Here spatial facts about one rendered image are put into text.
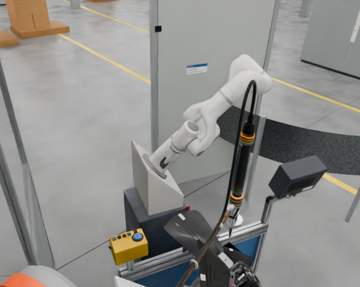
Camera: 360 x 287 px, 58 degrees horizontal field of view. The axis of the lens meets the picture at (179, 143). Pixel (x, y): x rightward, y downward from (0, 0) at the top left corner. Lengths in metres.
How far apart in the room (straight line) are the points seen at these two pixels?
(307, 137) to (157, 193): 1.59
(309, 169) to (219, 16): 1.57
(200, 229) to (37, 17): 8.18
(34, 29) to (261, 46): 6.81
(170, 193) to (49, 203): 1.87
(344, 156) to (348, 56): 4.39
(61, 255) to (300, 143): 2.23
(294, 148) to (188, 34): 1.34
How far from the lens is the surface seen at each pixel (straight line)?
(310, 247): 3.23
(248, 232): 2.00
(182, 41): 2.82
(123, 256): 1.61
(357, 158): 3.17
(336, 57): 7.42
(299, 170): 1.88
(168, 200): 1.89
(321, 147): 3.03
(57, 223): 3.29
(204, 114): 1.51
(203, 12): 2.85
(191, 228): 1.37
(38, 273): 0.45
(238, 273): 1.31
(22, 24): 9.03
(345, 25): 7.29
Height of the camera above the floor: 2.30
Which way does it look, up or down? 33 degrees down
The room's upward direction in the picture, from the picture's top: 3 degrees clockwise
